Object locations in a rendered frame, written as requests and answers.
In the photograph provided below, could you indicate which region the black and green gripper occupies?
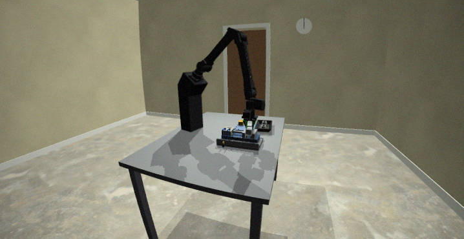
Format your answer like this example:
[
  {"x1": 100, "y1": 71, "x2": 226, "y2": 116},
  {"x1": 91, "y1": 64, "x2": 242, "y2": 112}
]
[{"x1": 242, "y1": 115, "x2": 258, "y2": 130}]

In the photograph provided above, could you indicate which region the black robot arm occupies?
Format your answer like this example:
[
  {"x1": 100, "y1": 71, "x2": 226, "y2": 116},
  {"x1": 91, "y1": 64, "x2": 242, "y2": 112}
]
[{"x1": 189, "y1": 27, "x2": 265, "y2": 121}]

